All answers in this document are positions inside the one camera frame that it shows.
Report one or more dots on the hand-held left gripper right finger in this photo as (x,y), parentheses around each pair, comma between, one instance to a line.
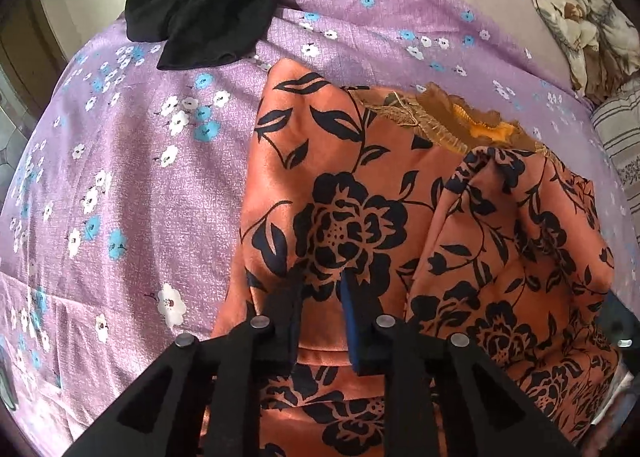
(352,329)

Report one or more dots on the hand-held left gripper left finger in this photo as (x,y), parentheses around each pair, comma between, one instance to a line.
(294,324)

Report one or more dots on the orange black floral garment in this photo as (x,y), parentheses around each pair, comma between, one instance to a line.
(350,162)

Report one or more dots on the striped pillow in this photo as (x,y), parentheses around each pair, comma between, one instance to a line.
(620,132)

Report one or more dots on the purple floral bedsheet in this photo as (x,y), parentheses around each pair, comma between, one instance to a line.
(150,187)

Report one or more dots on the black cloth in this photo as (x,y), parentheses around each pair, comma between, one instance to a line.
(210,7)

